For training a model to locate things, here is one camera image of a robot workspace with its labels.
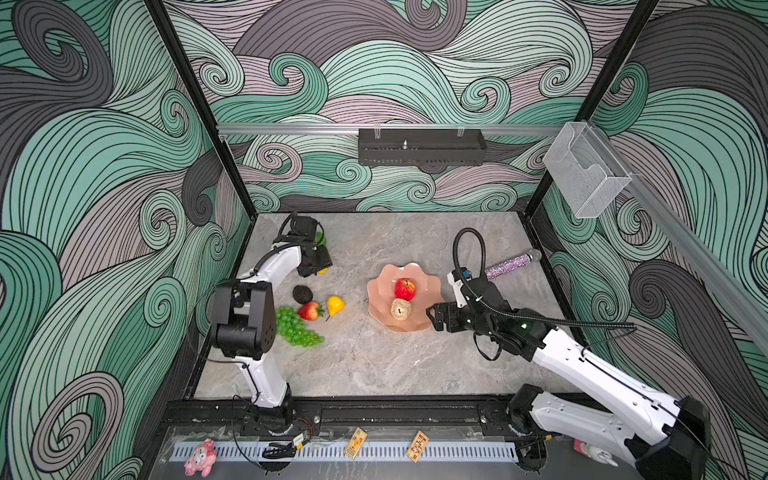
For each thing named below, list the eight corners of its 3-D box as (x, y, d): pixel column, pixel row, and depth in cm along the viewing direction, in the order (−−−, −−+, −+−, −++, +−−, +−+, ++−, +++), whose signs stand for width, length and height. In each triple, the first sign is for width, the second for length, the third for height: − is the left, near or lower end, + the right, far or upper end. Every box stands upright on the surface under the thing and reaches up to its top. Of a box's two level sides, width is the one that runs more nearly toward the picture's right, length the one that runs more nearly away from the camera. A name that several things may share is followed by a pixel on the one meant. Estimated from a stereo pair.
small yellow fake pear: (327, 321, 93) (325, 315, 89) (329, 302, 97) (328, 295, 94) (343, 321, 93) (342, 315, 89) (344, 302, 97) (343, 295, 94)
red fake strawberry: (299, 316, 92) (297, 311, 90) (308, 303, 95) (306, 298, 93) (316, 324, 91) (314, 319, 88) (325, 311, 93) (323, 306, 91)
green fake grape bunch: (270, 324, 92) (266, 317, 88) (289, 308, 95) (286, 301, 92) (305, 360, 85) (302, 355, 81) (324, 342, 88) (322, 336, 85)
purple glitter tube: (485, 282, 102) (489, 276, 99) (479, 275, 104) (483, 268, 101) (538, 262, 108) (543, 255, 104) (532, 255, 110) (536, 248, 106)
